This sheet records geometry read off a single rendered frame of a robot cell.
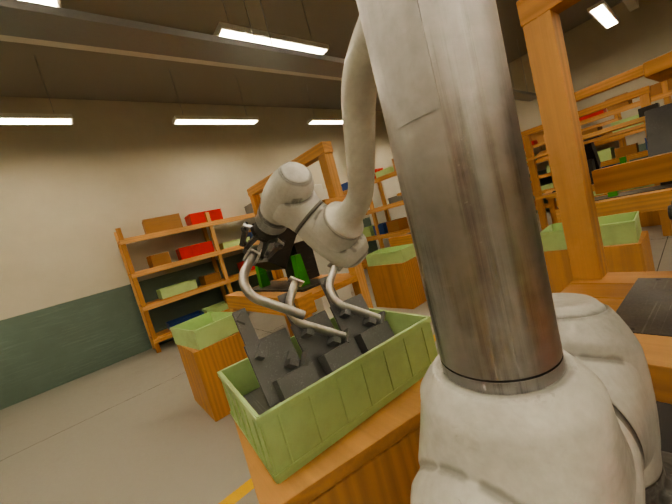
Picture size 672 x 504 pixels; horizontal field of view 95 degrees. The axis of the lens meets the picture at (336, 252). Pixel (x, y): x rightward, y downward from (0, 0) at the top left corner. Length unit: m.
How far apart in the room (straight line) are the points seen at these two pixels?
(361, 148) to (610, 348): 0.45
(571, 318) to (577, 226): 1.02
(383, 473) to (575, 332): 0.64
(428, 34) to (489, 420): 0.28
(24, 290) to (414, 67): 6.69
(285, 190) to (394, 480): 0.77
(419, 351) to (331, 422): 0.36
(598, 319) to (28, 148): 7.17
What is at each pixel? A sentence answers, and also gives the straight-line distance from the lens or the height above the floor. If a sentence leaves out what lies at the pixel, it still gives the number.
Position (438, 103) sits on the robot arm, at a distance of 0.25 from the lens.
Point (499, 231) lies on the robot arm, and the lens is 0.25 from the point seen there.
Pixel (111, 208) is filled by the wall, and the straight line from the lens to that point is 6.90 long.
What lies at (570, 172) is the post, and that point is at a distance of 1.45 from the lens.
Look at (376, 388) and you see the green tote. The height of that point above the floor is 0.85.
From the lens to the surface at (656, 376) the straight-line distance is 0.92.
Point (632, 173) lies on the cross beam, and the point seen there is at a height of 1.23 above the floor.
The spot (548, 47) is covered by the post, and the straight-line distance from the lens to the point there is 1.50.
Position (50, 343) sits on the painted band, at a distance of 6.80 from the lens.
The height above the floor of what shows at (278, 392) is 0.88.
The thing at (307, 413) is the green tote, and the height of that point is 0.90.
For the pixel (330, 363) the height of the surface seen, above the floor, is 0.90.
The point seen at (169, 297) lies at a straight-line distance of 6.25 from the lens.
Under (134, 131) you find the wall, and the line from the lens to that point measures 7.39.
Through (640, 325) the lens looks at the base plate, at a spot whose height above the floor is 0.90.
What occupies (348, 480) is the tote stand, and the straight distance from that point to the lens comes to 0.91.
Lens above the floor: 1.34
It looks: 5 degrees down
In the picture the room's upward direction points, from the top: 15 degrees counter-clockwise
